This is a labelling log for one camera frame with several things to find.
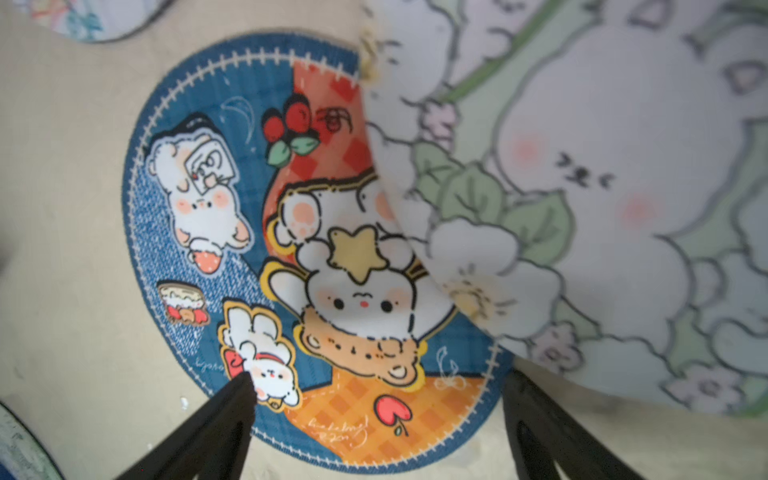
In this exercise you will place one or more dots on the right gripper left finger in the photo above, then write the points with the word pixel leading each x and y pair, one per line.
pixel 211 444

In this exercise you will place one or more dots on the white pink butterfly coaster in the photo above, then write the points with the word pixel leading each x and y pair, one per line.
pixel 92 21

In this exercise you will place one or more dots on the green peony outline coaster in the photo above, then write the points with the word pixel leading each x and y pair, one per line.
pixel 22 455

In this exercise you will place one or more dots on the white green floral coaster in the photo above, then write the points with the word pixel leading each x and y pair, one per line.
pixel 587 181

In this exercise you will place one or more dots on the blue cartoon animals coaster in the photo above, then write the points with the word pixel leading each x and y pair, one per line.
pixel 264 246

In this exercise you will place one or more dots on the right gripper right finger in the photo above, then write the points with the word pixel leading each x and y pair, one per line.
pixel 546 442

